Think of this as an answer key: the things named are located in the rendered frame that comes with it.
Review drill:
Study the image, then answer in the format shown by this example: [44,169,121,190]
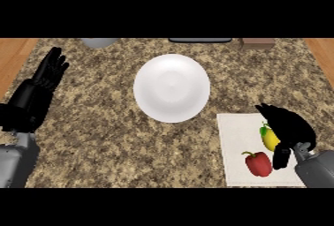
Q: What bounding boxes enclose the white oval plate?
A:
[131,53,211,124]

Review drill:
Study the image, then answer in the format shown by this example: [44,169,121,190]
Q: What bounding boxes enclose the dark flat appliance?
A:
[167,37,233,44]

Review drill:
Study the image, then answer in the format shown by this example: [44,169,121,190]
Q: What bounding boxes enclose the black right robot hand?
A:
[252,102,317,170]

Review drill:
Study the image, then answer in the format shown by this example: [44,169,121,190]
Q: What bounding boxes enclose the yellow lemon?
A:
[258,121,282,152]

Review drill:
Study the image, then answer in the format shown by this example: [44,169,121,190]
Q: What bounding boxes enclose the brown wooden block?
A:
[241,37,276,50]

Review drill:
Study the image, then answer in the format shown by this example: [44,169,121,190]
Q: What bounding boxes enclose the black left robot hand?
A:
[0,46,71,134]

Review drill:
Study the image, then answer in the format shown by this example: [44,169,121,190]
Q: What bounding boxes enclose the red bell pepper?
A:
[241,151,273,177]

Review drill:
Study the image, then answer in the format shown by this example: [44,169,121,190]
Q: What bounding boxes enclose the white placemat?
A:
[215,113,306,187]

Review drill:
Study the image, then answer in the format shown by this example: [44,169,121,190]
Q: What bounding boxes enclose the grey rounded object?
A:
[79,37,119,49]

